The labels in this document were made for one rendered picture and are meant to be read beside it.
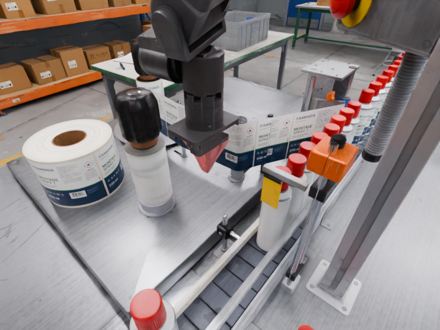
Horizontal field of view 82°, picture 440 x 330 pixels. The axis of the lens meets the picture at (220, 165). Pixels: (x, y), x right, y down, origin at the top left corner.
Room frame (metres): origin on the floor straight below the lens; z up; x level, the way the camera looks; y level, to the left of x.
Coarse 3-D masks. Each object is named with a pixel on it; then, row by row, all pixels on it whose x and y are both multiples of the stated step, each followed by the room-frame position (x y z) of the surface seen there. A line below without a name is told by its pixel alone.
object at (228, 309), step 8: (304, 208) 0.36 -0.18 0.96; (304, 216) 0.34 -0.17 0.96; (296, 224) 0.32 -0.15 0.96; (288, 232) 0.30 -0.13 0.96; (280, 240) 0.28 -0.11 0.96; (272, 248) 0.27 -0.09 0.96; (280, 248) 0.27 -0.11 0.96; (272, 256) 0.25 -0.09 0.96; (264, 264) 0.24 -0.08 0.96; (256, 272) 0.22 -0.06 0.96; (248, 280) 0.21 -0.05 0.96; (256, 280) 0.21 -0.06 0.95; (240, 288) 0.20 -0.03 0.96; (248, 288) 0.20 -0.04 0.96; (232, 296) 0.18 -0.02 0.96; (240, 296) 0.18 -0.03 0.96; (232, 304) 0.17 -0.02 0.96; (224, 312) 0.16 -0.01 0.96; (216, 320) 0.15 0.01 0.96; (224, 320) 0.15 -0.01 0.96; (208, 328) 0.14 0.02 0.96; (216, 328) 0.14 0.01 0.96
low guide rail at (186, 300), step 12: (252, 228) 0.35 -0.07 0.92; (240, 240) 0.32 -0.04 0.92; (228, 252) 0.29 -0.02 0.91; (216, 264) 0.27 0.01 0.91; (204, 276) 0.24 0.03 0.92; (192, 288) 0.22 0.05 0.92; (204, 288) 0.23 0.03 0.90; (180, 300) 0.20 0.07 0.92; (192, 300) 0.21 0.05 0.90; (180, 312) 0.18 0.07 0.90
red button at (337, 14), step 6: (330, 0) 0.40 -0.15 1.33; (336, 0) 0.38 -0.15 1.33; (342, 0) 0.37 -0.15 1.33; (348, 0) 0.37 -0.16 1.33; (354, 0) 0.37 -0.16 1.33; (360, 0) 0.38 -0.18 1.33; (330, 6) 0.39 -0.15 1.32; (336, 6) 0.38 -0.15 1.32; (342, 6) 0.37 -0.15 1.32; (348, 6) 0.37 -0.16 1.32; (354, 6) 0.38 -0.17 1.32; (336, 12) 0.38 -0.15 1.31; (342, 12) 0.37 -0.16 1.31; (348, 12) 0.37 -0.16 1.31; (336, 18) 0.38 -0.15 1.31
